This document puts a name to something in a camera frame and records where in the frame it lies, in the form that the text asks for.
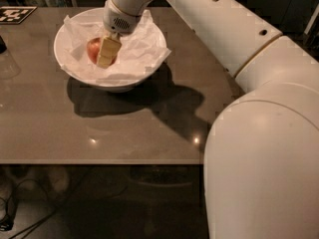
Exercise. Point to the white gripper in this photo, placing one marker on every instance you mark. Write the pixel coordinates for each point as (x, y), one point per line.
(117, 20)

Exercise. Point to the red apple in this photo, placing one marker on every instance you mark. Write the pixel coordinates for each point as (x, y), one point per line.
(93, 48)

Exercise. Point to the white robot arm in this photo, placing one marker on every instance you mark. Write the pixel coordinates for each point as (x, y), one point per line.
(261, 160)

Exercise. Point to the white ceramic bowl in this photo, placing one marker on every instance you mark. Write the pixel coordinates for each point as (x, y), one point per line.
(63, 50)

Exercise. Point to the crumpled white paper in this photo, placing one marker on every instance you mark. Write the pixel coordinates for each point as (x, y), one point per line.
(143, 47)

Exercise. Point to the black white marker tag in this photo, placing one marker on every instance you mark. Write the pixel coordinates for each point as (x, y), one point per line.
(15, 15)

